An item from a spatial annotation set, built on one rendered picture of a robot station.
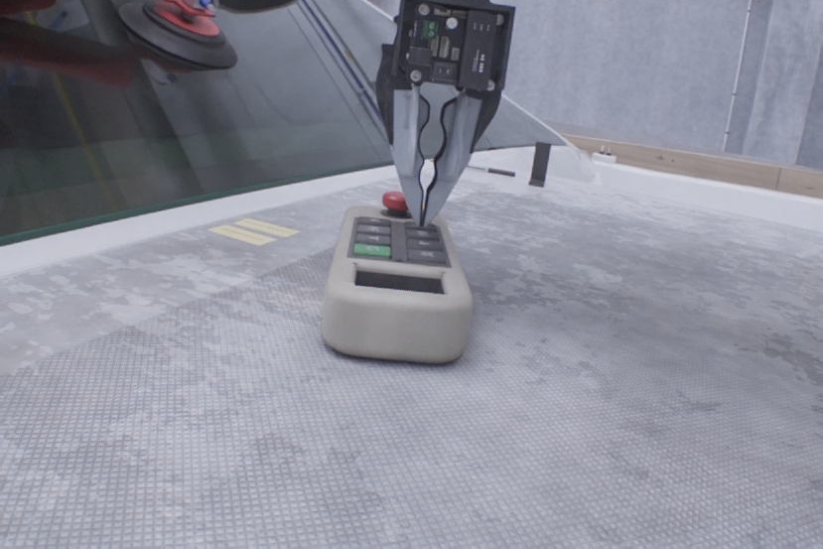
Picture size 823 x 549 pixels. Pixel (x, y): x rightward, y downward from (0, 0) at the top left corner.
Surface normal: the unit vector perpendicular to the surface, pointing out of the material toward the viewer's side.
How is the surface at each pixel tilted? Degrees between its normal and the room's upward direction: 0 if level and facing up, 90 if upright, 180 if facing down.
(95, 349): 0
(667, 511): 0
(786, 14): 90
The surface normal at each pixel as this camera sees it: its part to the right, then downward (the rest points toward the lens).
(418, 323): 0.04, 0.25
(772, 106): -0.44, 0.18
